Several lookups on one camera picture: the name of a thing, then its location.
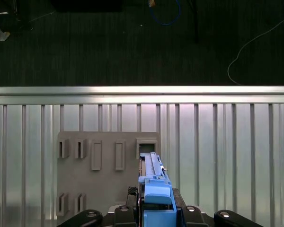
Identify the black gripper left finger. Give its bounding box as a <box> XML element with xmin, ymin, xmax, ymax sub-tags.
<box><xmin>58</xmin><ymin>186</ymin><xmax>142</xmax><ymax>227</ymax></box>

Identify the white floor cable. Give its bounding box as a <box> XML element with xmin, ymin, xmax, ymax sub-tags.
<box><xmin>227</xmin><ymin>0</ymin><xmax>284</xmax><ymax>86</ymax></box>

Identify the crumpled white paper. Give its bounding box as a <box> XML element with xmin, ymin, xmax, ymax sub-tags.
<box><xmin>0</xmin><ymin>28</ymin><xmax>10</xmax><ymax>42</ymax></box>

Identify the grey parts rack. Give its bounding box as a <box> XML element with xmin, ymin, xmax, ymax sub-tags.
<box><xmin>56</xmin><ymin>131</ymin><xmax>161</xmax><ymax>224</ymax></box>

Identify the blue floor cable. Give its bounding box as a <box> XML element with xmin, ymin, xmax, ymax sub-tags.
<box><xmin>148</xmin><ymin>0</ymin><xmax>182</xmax><ymax>26</ymax></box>

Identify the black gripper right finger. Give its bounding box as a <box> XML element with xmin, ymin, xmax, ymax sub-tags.
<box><xmin>172</xmin><ymin>188</ymin><xmax>260</xmax><ymax>227</ymax></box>

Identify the hard disk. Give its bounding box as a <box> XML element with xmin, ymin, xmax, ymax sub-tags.
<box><xmin>137</xmin><ymin>152</ymin><xmax>178</xmax><ymax>227</ymax></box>

